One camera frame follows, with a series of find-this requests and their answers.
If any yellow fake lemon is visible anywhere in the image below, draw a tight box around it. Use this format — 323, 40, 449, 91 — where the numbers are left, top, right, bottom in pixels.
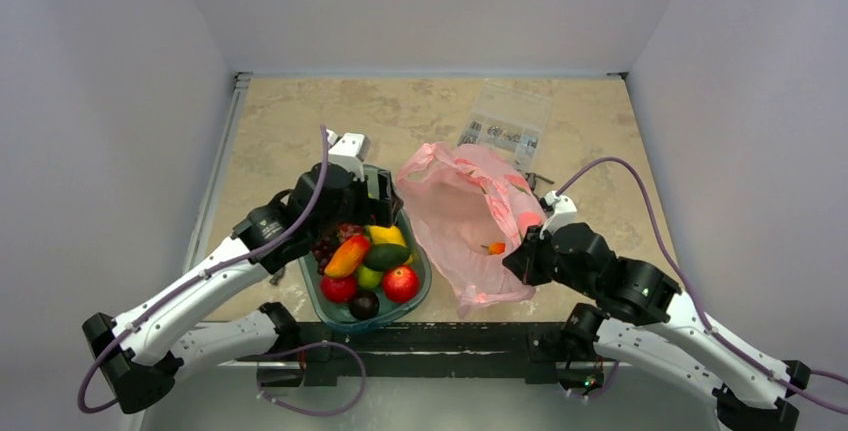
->
366, 226, 410, 251

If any orange yellow mango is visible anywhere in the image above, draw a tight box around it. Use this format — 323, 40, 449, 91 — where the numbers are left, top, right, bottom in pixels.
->
324, 235, 371, 279

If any green fake avocado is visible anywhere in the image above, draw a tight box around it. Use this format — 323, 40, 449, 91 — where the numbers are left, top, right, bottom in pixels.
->
362, 243, 411, 272

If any pink plastic bag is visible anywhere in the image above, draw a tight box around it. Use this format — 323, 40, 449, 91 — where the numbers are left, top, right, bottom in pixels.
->
395, 143, 546, 317

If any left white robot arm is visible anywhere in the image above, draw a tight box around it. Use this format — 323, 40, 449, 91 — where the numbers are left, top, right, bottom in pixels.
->
77, 163, 403, 414

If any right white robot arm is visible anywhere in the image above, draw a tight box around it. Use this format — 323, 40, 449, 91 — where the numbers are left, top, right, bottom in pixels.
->
503, 223, 811, 430

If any green fake pear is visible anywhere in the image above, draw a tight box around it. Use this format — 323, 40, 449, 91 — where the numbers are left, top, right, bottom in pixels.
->
354, 265, 384, 290

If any purple grape bunch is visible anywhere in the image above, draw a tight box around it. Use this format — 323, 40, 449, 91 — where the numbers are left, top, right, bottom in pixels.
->
311, 234, 341, 275

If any metal pump nozzle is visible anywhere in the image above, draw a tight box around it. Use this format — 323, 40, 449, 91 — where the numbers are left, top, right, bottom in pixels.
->
525, 172, 554, 191

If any red apple left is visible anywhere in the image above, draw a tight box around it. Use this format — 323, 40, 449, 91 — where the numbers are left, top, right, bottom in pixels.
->
320, 275, 358, 304

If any red apple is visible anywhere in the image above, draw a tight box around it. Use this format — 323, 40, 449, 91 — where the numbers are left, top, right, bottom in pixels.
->
381, 265, 420, 304
320, 275, 358, 304

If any red apple right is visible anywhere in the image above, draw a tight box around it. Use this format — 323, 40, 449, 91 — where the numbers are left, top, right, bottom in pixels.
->
381, 265, 420, 304

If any small hammer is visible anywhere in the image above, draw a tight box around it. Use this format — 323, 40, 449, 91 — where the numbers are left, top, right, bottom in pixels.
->
268, 268, 286, 287

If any dark plum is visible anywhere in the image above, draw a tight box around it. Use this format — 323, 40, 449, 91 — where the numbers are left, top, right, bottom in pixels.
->
347, 289, 380, 321

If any teal plastic container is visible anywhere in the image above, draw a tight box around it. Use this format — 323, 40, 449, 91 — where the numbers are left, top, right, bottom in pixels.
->
299, 211, 432, 334

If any clear screw organizer box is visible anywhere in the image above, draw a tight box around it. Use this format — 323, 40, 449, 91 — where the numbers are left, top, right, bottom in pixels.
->
456, 81, 552, 173

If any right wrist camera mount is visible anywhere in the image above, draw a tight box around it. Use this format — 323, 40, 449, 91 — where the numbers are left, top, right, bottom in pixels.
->
539, 191, 578, 238

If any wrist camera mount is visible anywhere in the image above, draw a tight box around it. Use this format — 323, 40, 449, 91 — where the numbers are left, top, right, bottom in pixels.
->
539, 191, 578, 238
327, 130, 370, 181

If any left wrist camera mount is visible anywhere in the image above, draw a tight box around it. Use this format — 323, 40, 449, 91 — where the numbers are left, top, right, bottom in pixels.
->
327, 130, 370, 181

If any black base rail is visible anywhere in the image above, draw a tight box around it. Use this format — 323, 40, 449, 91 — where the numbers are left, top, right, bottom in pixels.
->
254, 320, 627, 390

